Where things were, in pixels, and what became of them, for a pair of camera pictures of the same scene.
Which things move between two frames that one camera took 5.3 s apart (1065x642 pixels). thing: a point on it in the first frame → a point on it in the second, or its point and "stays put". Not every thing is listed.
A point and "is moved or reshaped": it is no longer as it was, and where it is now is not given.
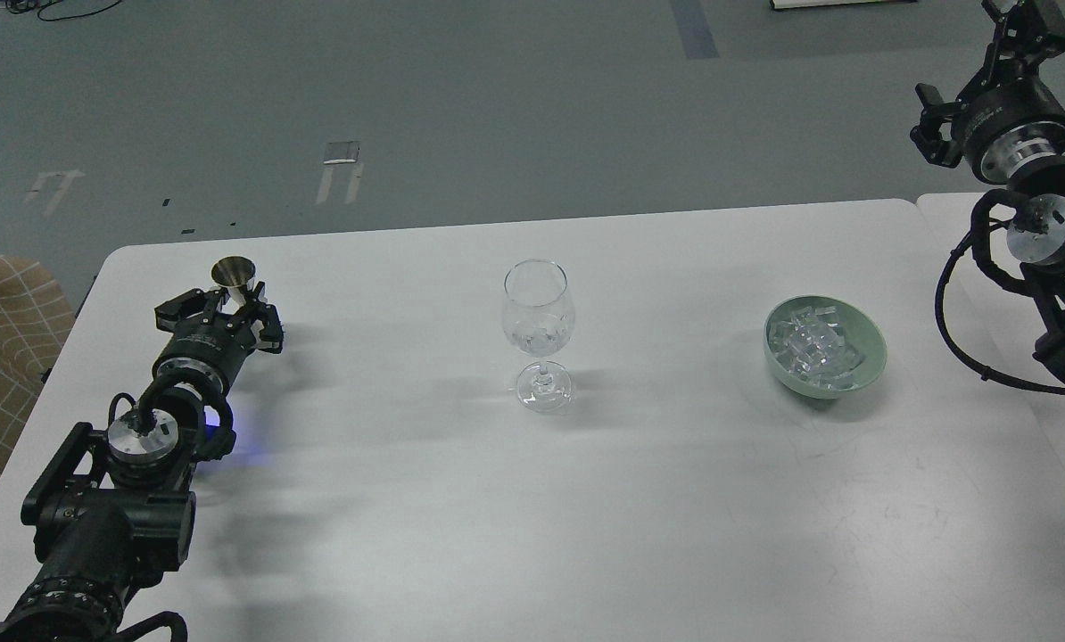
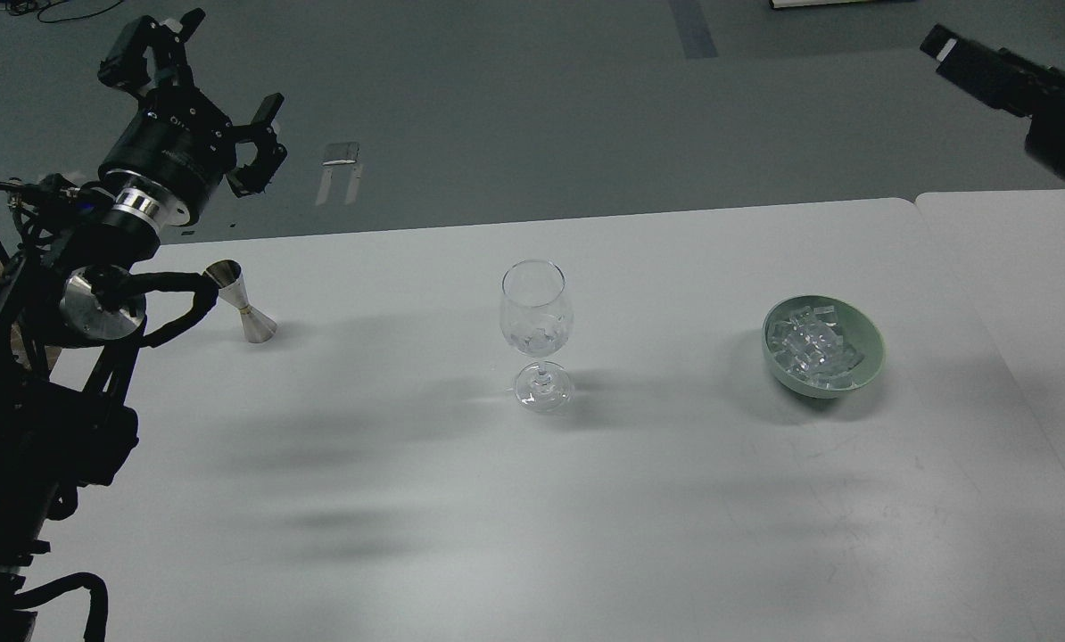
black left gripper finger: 263,311 → 251,179
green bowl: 822,347 stays put
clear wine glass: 539,319 stays put
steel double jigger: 233,272 is moved or reshaped
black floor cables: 25,5 stays put
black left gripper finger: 194,303 → 147,54
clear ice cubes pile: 810,345 stays put
